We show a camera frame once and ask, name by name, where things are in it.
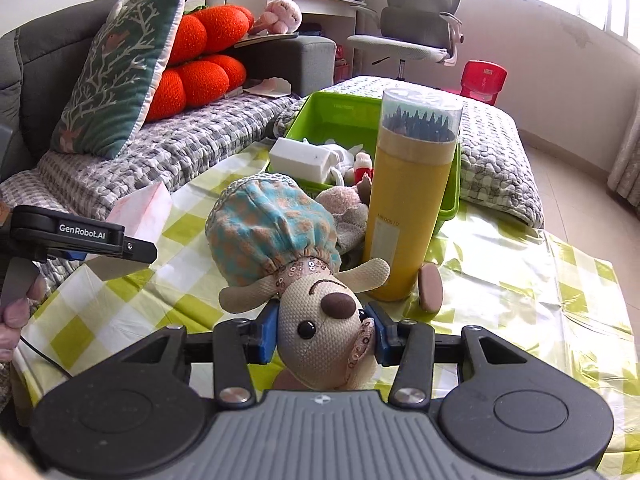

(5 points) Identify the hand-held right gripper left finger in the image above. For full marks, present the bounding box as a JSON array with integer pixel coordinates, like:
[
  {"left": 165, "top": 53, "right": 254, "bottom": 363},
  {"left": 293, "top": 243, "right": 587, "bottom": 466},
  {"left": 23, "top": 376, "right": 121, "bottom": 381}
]
[{"left": 150, "top": 302, "right": 279, "bottom": 408}]

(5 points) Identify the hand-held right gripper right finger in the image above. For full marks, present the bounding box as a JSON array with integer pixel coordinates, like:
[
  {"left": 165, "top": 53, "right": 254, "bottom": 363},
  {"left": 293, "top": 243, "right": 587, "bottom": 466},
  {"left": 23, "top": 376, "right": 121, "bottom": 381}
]
[{"left": 367, "top": 304, "right": 507, "bottom": 408}]

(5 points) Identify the pink paper box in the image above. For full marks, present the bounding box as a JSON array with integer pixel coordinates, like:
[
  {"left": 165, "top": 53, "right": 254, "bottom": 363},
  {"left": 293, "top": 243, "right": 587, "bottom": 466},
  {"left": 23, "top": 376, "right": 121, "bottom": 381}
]
[{"left": 84, "top": 182, "right": 174, "bottom": 282}]

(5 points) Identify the beige dog doll blue bonnet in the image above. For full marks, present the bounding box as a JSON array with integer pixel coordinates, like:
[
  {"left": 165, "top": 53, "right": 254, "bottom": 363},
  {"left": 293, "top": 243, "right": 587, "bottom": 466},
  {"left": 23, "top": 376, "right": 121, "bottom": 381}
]
[{"left": 205, "top": 172, "right": 392, "bottom": 393}]

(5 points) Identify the red white santa plush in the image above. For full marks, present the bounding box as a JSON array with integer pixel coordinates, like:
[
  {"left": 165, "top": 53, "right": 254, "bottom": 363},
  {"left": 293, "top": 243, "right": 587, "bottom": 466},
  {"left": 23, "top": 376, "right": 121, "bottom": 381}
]
[{"left": 344, "top": 151, "right": 375, "bottom": 187}]

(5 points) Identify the white sponge block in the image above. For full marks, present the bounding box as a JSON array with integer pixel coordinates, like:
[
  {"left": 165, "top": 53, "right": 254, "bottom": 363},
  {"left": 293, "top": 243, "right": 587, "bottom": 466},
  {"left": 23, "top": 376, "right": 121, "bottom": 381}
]
[{"left": 269, "top": 137, "right": 337, "bottom": 184}]

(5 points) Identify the green plastic bin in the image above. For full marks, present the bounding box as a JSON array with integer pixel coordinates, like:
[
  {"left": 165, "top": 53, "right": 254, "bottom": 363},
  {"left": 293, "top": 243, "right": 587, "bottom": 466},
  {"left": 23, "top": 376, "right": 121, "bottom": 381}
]
[{"left": 265, "top": 91, "right": 463, "bottom": 237}]

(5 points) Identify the person's left hand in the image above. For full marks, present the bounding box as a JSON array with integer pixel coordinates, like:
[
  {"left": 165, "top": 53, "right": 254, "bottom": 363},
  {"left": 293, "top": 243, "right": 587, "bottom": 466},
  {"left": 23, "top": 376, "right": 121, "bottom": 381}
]
[{"left": 0, "top": 276, "right": 48, "bottom": 362}]

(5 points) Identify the yellow colored pencil tube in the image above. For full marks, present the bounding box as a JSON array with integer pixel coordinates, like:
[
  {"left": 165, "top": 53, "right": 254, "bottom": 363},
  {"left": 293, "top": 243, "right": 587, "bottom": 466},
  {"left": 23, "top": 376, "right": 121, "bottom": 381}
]
[{"left": 362, "top": 87, "right": 463, "bottom": 303}]

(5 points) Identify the pink terry cloth plush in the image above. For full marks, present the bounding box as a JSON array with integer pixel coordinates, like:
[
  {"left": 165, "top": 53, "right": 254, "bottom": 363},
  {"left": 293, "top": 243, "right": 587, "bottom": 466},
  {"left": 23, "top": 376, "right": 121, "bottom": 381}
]
[{"left": 314, "top": 184, "right": 372, "bottom": 255}]

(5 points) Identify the green checkered plastic tablecloth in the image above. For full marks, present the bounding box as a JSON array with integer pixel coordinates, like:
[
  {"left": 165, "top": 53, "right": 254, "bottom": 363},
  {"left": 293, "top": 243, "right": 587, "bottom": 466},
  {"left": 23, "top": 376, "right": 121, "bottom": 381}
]
[{"left": 12, "top": 140, "right": 634, "bottom": 470}]

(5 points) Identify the teal tree print pillow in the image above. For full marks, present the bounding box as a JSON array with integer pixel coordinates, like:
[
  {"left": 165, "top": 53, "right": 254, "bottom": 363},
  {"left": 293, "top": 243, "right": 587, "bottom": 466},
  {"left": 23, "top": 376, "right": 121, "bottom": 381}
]
[{"left": 50, "top": 0, "right": 187, "bottom": 160}]

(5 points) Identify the orange pumpkin cushion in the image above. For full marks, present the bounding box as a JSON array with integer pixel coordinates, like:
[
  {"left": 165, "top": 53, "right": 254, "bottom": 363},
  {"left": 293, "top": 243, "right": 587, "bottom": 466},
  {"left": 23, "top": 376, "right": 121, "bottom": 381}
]
[{"left": 145, "top": 4, "right": 255, "bottom": 123}]

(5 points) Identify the white scalloped paper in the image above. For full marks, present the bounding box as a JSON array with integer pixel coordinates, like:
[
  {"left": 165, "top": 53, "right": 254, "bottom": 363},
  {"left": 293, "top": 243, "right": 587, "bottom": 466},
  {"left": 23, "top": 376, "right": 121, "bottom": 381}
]
[{"left": 241, "top": 77, "right": 293, "bottom": 99}]

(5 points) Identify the ottoman with grey quilted cover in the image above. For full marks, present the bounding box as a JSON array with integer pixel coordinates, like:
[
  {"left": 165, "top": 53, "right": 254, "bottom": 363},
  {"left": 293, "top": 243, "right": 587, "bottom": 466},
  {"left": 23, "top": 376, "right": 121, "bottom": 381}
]
[{"left": 272, "top": 76, "right": 546, "bottom": 231}]

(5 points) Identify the wooden board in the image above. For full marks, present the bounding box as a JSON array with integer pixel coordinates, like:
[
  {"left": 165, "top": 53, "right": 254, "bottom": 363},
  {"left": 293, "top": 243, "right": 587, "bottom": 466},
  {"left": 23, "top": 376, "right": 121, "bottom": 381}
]
[{"left": 234, "top": 32, "right": 300, "bottom": 51}]

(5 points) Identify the grey sofa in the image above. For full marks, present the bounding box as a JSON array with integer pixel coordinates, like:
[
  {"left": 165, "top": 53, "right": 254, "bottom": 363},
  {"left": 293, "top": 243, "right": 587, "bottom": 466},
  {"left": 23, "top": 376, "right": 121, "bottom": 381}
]
[{"left": 0, "top": 0, "right": 337, "bottom": 181}]

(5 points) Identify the pink bunny plush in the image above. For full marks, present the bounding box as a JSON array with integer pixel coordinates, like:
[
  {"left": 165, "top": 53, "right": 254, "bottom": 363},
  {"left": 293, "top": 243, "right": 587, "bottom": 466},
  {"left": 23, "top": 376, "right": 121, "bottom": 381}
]
[{"left": 248, "top": 0, "right": 304, "bottom": 37}]

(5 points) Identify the red storage box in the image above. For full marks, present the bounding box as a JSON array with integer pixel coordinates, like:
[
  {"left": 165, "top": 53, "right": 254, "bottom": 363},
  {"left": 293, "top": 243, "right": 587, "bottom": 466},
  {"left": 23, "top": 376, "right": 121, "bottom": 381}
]
[{"left": 334, "top": 44, "right": 352, "bottom": 83}]

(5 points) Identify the red plastic chair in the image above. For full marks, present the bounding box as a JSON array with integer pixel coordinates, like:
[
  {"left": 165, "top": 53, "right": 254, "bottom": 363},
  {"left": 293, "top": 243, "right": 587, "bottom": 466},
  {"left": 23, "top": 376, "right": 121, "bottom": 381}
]
[{"left": 452, "top": 60, "right": 509, "bottom": 107}]

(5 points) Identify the beige curtain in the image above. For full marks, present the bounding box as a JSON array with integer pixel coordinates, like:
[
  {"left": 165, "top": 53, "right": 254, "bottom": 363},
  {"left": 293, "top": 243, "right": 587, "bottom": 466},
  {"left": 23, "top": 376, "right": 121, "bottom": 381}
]
[{"left": 607, "top": 105, "right": 640, "bottom": 207}]

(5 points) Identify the white curved desk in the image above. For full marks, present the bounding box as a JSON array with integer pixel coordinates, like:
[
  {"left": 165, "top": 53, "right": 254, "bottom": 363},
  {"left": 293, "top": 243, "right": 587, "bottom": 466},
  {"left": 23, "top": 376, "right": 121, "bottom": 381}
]
[{"left": 227, "top": 0, "right": 370, "bottom": 81}]

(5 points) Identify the grey office chair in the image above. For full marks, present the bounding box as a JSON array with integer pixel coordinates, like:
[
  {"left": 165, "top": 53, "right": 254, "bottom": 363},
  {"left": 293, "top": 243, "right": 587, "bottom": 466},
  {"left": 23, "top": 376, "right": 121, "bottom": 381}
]
[{"left": 346, "top": 0, "right": 467, "bottom": 81}]

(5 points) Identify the black cable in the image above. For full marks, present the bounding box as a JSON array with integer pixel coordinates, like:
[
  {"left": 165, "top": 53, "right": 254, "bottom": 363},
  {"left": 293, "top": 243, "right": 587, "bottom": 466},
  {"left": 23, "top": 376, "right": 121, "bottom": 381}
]
[{"left": 19, "top": 336, "right": 77, "bottom": 380}]

